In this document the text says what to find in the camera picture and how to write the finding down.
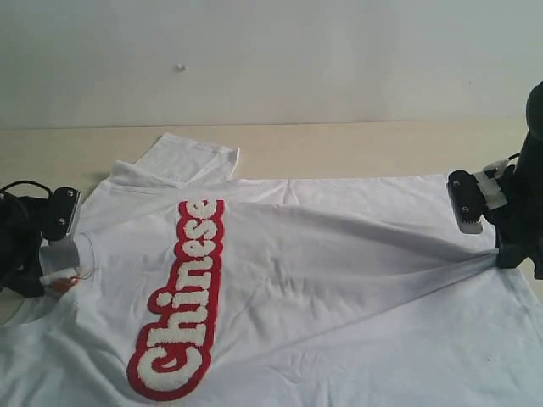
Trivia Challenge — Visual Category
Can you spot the white t-shirt red lettering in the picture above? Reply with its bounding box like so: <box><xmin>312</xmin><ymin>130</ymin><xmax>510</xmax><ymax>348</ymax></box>
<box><xmin>1</xmin><ymin>134</ymin><xmax>542</xmax><ymax>406</ymax></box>

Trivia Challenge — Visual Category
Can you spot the right wrist camera black silver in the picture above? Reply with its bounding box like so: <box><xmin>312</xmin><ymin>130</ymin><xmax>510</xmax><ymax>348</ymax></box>
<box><xmin>446</xmin><ymin>170</ymin><xmax>485</xmax><ymax>235</ymax></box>

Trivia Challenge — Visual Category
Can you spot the orange clothing tag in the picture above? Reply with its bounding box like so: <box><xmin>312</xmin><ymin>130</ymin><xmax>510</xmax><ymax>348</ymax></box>
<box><xmin>39</xmin><ymin>274</ymin><xmax>88</xmax><ymax>295</ymax></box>

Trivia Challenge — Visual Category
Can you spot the left wrist camera black silver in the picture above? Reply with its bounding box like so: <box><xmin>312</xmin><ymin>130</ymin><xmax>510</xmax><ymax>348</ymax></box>
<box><xmin>42</xmin><ymin>187</ymin><xmax>81</xmax><ymax>243</ymax></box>

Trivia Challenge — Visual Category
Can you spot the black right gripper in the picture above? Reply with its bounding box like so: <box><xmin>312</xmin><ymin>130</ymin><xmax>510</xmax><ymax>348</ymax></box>
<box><xmin>483</xmin><ymin>169</ymin><xmax>543</xmax><ymax>281</ymax></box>

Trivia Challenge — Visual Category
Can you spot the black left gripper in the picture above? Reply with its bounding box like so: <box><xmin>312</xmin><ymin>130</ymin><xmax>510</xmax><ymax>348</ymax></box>
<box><xmin>1</xmin><ymin>192</ymin><xmax>53</xmax><ymax>298</ymax></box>

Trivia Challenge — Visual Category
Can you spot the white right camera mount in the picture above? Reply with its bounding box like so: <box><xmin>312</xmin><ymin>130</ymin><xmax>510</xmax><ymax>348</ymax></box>
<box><xmin>473</xmin><ymin>159</ymin><xmax>510</xmax><ymax>210</ymax></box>

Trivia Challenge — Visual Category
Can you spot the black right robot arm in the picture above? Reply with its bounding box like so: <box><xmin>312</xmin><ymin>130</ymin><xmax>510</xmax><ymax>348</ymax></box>
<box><xmin>486</xmin><ymin>84</ymin><xmax>542</xmax><ymax>280</ymax></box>

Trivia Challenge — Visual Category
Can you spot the black left camera cable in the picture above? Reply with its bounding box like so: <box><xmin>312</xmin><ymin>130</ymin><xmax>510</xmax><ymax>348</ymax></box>
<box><xmin>0</xmin><ymin>180</ymin><xmax>54</xmax><ymax>204</ymax></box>

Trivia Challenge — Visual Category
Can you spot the wrist camera black silver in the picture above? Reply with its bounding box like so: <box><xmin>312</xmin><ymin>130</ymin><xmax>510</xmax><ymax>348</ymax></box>
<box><xmin>446</xmin><ymin>170</ymin><xmax>485</xmax><ymax>235</ymax></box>
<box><xmin>42</xmin><ymin>187</ymin><xmax>81</xmax><ymax>243</ymax></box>

